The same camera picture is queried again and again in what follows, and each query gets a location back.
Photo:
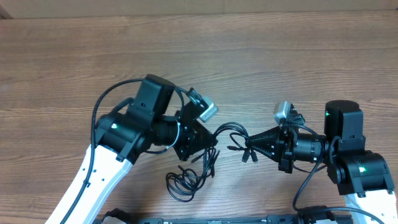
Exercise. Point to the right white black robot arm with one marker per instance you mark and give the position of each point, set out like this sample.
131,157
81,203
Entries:
362,177

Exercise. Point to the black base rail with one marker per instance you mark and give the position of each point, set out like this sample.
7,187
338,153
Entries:
120,216

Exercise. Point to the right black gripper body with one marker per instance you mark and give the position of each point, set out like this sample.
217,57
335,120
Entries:
287,154

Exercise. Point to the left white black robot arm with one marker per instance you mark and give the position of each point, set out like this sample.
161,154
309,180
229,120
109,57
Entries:
161,114

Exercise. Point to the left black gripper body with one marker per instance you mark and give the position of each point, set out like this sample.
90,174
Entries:
185,139

